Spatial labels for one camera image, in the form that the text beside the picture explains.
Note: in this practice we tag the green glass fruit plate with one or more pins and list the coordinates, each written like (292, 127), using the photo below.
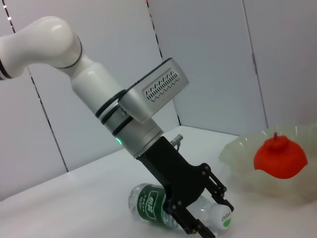
(242, 153)

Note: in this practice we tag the clear green-label water bottle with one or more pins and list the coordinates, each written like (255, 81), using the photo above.
(148, 203)

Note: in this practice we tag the orange fruit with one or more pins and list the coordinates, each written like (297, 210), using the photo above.
(280, 158)

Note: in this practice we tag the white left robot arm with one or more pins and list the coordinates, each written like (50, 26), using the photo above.
(49, 42)

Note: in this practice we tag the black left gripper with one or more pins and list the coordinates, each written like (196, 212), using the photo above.
(173, 173)

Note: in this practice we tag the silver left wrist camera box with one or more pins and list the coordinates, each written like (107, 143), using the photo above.
(158, 89)

